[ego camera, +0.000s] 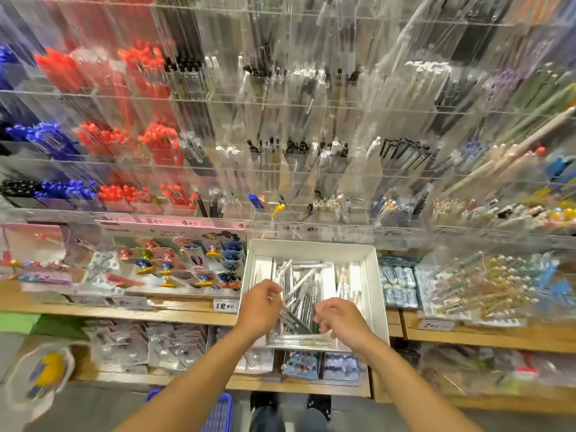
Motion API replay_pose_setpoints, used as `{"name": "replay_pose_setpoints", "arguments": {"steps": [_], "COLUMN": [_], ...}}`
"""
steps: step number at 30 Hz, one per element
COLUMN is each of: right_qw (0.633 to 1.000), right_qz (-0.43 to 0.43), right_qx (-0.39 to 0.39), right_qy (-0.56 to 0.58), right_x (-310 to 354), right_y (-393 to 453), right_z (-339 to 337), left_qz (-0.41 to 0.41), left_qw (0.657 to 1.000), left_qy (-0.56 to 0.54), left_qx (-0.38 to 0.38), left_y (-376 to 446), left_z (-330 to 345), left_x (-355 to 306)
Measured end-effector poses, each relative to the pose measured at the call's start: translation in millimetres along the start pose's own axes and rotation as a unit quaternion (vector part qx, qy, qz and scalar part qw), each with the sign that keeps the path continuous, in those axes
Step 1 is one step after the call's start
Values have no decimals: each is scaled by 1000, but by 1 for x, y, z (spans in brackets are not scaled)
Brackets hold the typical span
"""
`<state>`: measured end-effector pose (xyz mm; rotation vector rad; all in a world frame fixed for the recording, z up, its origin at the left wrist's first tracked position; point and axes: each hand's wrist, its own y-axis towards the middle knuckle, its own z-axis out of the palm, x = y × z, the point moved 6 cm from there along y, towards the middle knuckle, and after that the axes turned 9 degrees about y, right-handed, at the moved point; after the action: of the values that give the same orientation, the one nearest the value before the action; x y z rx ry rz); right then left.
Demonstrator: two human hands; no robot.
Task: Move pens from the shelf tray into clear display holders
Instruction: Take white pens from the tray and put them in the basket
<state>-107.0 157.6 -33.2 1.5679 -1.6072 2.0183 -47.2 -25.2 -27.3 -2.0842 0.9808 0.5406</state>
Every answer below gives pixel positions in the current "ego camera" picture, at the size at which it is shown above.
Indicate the person's right hand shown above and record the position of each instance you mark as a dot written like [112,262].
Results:
[342,321]

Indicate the person's left hand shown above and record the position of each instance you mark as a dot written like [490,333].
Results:
[259,308]

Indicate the pile of silver pens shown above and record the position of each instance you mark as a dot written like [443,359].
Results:
[301,281]

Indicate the white cardboard box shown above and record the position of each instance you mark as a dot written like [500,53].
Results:
[261,256]

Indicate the blue shopping basket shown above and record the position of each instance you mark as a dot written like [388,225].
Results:
[218,415]

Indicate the clear acrylic display rack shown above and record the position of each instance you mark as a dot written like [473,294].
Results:
[360,94]

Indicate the person's left forearm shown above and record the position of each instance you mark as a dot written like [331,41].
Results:
[189,391]

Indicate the person's right forearm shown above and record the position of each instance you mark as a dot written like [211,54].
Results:
[405,391]

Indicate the person's right shoe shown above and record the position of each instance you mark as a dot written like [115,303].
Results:
[319,405]

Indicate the person's shoe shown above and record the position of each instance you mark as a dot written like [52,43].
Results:
[265,401]
[319,405]

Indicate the person's left shoe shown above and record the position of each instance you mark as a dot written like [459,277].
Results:
[265,401]

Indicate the person's right leg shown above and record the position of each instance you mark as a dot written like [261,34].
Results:
[311,424]

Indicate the person's leg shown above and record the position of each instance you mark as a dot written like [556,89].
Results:
[311,424]
[266,422]

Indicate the person's left leg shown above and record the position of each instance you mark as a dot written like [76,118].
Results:
[266,422]

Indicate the stack of clear gold-pen packets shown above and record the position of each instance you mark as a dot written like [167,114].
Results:
[490,283]

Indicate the white price tag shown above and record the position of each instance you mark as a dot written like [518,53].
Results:
[225,305]

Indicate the row of small patterned packets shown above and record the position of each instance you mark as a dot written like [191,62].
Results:
[319,366]

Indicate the stack of blue eraser packets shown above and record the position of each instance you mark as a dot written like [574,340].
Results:
[399,283]

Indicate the tray of colourful clip packets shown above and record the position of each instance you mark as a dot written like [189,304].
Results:
[171,261]

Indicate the stack of clear stationery packets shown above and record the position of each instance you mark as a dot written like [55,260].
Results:
[148,344]

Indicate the rows of red pens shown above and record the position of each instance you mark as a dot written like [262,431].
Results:
[153,139]

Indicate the green shelf panel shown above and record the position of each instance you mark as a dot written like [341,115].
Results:
[36,325]

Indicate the round yellow blue packet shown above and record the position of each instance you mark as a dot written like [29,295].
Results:
[43,373]

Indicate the stack of pink packets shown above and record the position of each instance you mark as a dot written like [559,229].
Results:
[31,256]

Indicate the rows of black pens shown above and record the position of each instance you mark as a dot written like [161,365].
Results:
[18,189]

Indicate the rows of blue pens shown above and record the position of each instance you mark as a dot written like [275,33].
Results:
[45,137]

